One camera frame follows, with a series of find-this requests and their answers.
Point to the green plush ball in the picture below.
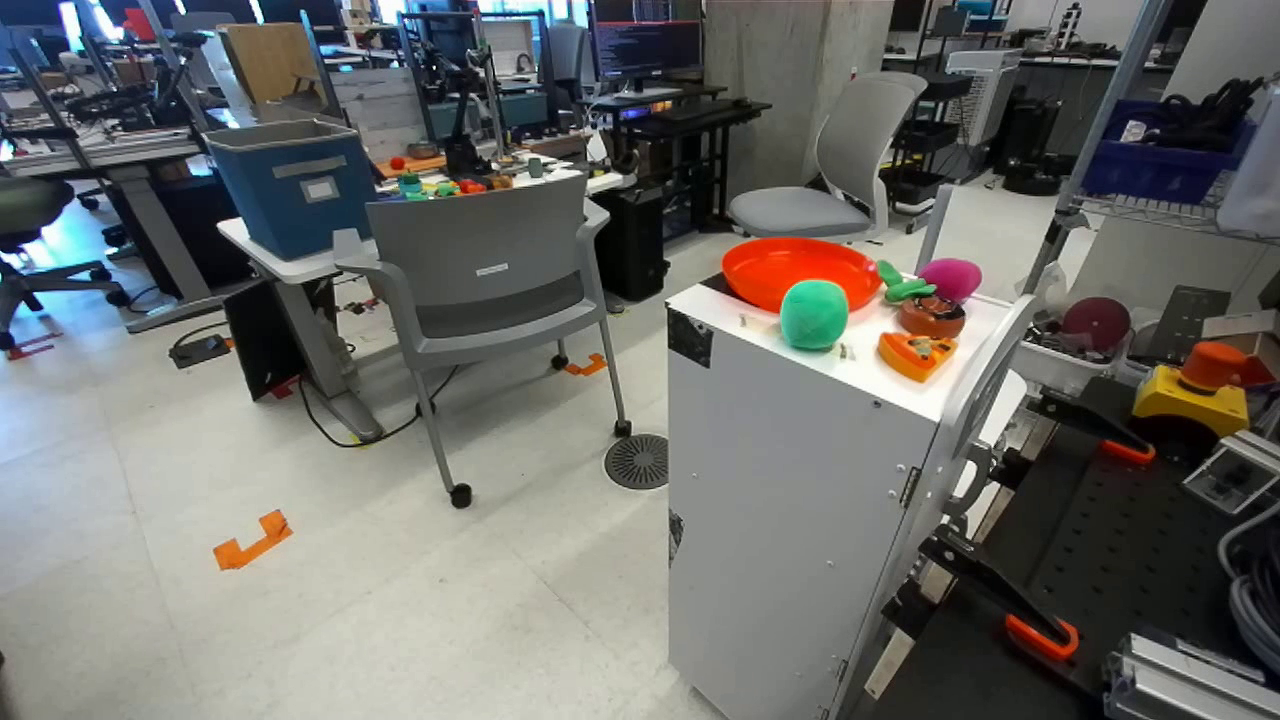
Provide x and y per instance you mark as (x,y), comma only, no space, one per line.
(814,317)

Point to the orange plastic plate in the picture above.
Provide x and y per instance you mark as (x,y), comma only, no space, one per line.
(786,266)

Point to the round gray floor base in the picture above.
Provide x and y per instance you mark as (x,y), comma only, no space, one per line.
(637,461)

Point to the black computer tower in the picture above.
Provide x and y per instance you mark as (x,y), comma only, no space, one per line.
(633,242)

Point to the gray plastic rolling chair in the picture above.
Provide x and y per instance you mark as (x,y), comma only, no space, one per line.
(482,260)

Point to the white toy kitchen unit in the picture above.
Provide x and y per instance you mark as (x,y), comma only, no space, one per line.
(786,506)

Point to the black desk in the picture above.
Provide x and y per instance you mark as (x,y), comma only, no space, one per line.
(692,121)

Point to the orange toy pizza slice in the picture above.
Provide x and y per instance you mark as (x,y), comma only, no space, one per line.
(915,358)

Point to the brown toy donut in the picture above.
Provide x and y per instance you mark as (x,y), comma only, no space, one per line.
(931,317)

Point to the black computer monitor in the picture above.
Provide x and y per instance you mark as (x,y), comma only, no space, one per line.
(646,50)

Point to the magenta plush radish toy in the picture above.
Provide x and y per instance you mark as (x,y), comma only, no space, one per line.
(948,277)

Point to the white mesh office chair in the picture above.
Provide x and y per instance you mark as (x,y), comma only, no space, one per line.
(874,135)

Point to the blue storage bin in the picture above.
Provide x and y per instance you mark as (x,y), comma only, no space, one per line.
(293,186)

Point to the black power adapter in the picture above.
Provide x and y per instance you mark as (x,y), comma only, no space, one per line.
(203,348)

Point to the brown cardboard box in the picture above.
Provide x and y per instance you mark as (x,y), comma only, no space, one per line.
(275,67)

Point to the black perforated breadboard table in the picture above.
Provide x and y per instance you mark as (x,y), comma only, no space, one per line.
(1133,563)

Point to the yellow emergency stop button box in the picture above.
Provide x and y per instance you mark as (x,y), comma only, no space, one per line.
(1183,397)

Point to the blue plastic crate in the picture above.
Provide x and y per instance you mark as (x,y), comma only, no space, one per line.
(1160,168)

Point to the gray metal shelf rack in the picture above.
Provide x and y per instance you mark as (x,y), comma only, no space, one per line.
(1131,83)

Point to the gray desk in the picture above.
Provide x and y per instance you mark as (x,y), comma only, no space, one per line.
(95,150)

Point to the black office chair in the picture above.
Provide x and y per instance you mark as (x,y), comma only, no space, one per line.
(27,206)

